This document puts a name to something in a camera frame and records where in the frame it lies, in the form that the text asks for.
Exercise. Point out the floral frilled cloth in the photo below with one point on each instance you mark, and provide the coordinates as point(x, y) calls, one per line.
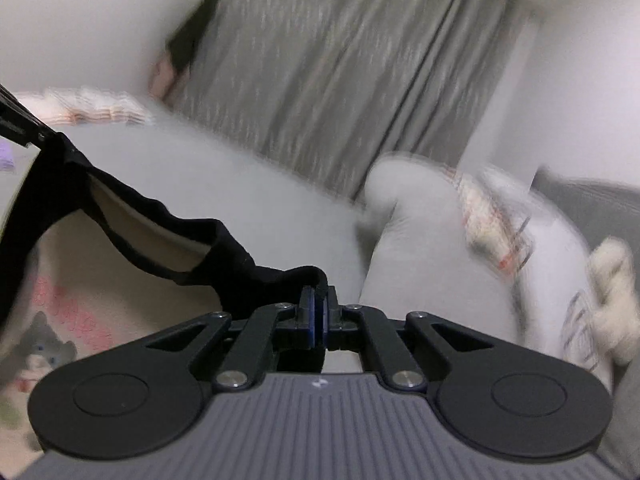
point(490, 220)

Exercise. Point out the white flower print pillow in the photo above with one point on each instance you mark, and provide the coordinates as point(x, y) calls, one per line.
point(555, 260)

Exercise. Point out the purple garment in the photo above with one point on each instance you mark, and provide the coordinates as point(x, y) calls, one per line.
point(5, 157)

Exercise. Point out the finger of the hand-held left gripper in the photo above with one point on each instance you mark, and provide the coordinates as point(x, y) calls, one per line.
point(22, 122)

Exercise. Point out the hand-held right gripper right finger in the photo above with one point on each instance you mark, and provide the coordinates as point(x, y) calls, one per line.
point(380, 345)

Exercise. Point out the dark hanging garment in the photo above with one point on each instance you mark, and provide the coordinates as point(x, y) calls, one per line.
point(192, 30)

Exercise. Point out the grey padded headboard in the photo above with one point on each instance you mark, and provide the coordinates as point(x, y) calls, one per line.
point(590, 210)

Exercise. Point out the grey star curtain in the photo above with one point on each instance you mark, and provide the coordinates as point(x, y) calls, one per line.
point(340, 70)

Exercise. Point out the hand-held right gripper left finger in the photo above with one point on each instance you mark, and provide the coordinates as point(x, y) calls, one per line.
point(250, 340)

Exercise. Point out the pink hanging garment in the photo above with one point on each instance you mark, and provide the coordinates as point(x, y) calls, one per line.
point(165, 77)

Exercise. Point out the grey quilt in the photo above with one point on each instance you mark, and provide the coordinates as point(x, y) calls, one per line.
point(425, 260)

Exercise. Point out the cream printed fleece cloth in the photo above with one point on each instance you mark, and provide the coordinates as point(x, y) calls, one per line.
point(100, 300)

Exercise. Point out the white plush toy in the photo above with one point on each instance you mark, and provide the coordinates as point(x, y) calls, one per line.
point(615, 300)

